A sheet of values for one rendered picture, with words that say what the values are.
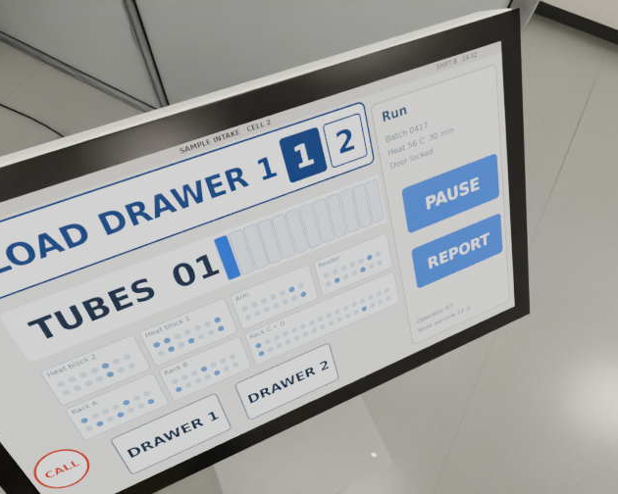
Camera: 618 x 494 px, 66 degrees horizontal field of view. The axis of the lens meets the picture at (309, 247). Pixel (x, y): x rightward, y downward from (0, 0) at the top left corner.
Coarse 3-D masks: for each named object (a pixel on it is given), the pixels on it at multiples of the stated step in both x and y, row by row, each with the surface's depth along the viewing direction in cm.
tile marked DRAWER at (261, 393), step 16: (304, 352) 43; (320, 352) 44; (272, 368) 42; (288, 368) 43; (304, 368) 44; (320, 368) 44; (336, 368) 45; (240, 384) 42; (256, 384) 42; (272, 384) 43; (288, 384) 44; (304, 384) 44; (320, 384) 45; (240, 400) 43; (256, 400) 43; (272, 400) 44; (288, 400) 44; (256, 416) 44
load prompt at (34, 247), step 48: (240, 144) 34; (288, 144) 36; (336, 144) 37; (96, 192) 32; (144, 192) 33; (192, 192) 34; (240, 192) 36; (288, 192) 37; (0, 240) 31; (48, 240) 32; (96, 240) 33; (144, 240) 34; (0, 288) 32
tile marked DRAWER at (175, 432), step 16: (208, 400) 41; (160, 416) 40; (176, 416) 41; (192, 416) 41; (208, 416) 42; (224, 416) 43; (128, 432) 40; (144, 432) 40; (160, 432) 41; (176, 432) 41; (192, 432) 42; (208, 432) 43; (224, 432) 43; (128, 448) 40; (144, 448) 41; (160, 448) 41; (176, 448) 42; (128, 464) 41; (144, 464) 41
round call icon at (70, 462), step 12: (72, 444) 38; (48, 456) 38; (60, 456) 38; (72, 456) 39; (84, 456) 39; (36, 468) 38; (48, 468) 38; (60, 468) 39; (72, 468) 39; (84, 468) 40; (36, 480) 38; (48, 480) 39; (60, 480) 39; (72, 480) 40; (84, 480) 40; (48, 492) 39; (60, 492) 40
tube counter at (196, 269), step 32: (352, 192) 39; (256, 224) 37; (288, 224) 38; (320, 224) 39; (352, 224) 40; (160, 256) 35; (192, 256) 36; (224, 256) 37; (256, 256) 38; (288, 256) 39; (192, 288) 37
